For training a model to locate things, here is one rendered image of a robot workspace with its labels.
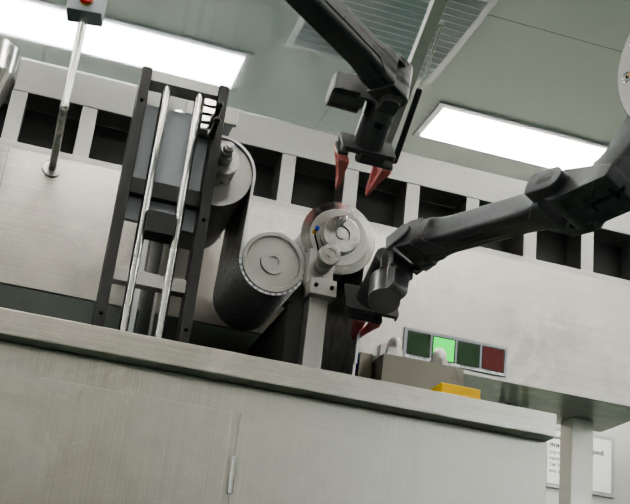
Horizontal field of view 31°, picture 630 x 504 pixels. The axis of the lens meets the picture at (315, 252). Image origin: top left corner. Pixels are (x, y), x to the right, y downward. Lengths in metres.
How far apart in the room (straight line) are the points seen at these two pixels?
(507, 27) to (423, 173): 1.66
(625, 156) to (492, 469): 0.55
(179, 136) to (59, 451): 0.65
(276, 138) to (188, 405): 1.01
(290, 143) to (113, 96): 0.41
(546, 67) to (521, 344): 2.04
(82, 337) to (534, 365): 1.25
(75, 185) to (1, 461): 0.92
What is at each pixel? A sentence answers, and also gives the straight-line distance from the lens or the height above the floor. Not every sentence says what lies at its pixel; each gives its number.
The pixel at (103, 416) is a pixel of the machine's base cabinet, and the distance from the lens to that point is 1.68.
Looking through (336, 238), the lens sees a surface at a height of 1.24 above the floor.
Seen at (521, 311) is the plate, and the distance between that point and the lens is 2.64.
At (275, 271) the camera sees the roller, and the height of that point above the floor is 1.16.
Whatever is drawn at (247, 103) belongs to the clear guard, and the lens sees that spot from 2.60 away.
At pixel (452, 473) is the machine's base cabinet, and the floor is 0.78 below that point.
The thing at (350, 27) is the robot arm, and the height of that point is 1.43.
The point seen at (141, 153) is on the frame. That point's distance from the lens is 2.01.
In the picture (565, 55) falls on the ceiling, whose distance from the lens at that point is 4.41.
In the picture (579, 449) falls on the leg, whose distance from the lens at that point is 2.81.
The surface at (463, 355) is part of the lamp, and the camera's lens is 2.53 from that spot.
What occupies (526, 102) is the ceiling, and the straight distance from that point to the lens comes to 4.70.
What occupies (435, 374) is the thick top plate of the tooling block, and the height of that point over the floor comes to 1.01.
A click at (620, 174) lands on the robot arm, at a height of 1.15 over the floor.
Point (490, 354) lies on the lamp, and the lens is 2.56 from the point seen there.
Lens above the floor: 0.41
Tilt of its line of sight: 22 degrees up
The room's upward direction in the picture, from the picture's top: 7 degrees clockwise
